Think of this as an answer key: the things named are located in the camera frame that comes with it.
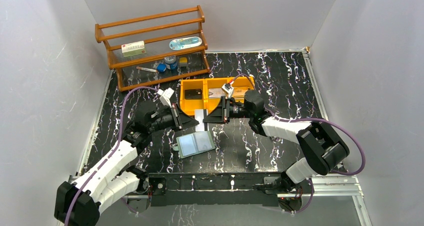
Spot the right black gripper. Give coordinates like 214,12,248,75
203,96,254,124

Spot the white magnetic stripe card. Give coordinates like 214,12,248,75
194,109,208,132

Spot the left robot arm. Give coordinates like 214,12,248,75
53,101,199,226

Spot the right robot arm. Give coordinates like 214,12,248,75
203,90,350,193

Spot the silver card in bin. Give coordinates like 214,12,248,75
208,88,227,99

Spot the black card in bin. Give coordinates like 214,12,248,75
184,89,203,100

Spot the orange card in bin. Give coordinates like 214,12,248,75
232,87,249,99

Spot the yellow three-compartment bin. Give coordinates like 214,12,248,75
179,76,255,116

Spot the blue small cube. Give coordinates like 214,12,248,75
156,63,167,73

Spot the yellow small box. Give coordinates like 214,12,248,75
178,57,188,67

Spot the white tube stick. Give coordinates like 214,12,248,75
136,66,158,73

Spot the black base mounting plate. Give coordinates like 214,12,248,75
118,172,314,208

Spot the blue oval packaged item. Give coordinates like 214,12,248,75
169,36,203,51

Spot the wooden three-tier shelf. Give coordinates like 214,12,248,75
94,5,211,92

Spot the white medicine box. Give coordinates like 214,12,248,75
121,41,146,57

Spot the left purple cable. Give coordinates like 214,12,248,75
63,86,162,226

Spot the aluminium frame rail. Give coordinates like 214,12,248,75
54,170,371,226

